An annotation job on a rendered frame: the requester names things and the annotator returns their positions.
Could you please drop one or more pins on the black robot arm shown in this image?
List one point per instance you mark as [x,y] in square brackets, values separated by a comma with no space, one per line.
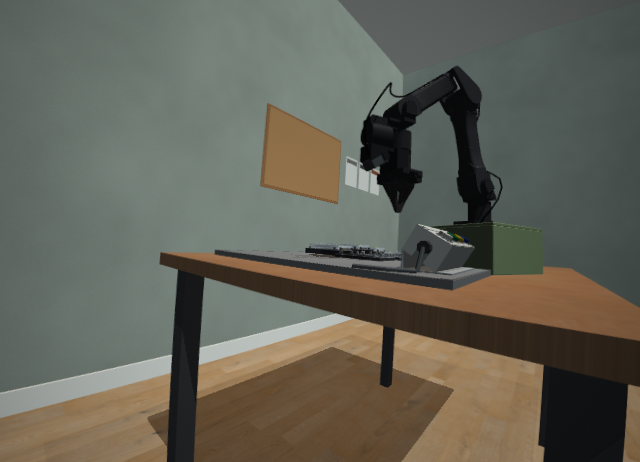
[387,144]

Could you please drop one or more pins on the grey control panel with coloured buttons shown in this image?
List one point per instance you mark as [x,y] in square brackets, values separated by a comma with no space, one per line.
[442,254]

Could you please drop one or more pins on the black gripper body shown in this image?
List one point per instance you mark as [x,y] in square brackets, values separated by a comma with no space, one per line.
[411,175]

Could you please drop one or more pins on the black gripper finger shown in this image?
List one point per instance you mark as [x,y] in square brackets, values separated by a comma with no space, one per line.
[394,186]
[388,191]

